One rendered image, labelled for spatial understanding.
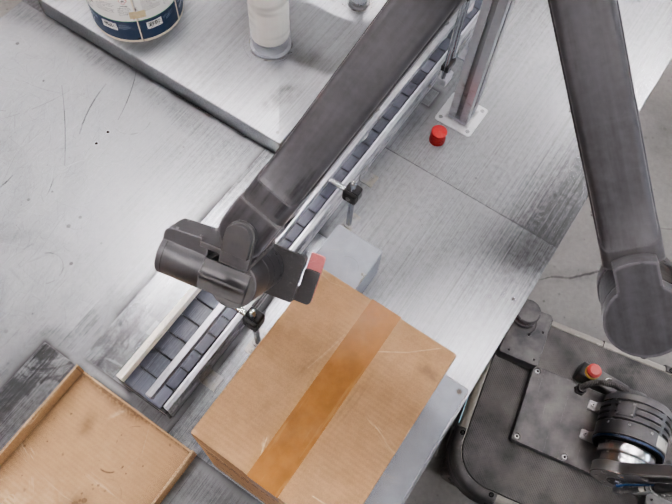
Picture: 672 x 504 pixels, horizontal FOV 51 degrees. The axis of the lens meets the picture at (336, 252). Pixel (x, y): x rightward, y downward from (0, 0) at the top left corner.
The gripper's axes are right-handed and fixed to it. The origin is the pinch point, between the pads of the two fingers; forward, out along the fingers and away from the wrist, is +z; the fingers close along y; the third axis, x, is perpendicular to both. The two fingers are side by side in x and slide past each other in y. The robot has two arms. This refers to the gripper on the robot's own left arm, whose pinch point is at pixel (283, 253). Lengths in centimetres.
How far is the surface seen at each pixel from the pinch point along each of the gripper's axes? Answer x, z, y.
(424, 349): 6.3, 2.3, -23.2
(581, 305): 20, 137, -67
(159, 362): 30.2, 12.9, 18.0
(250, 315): 15.3, 11.7, 4.8
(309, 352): 11.5, -2.2, -8.5
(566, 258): 9, 146, -58
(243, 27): -28, 60, 38
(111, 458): 46, 6, 19
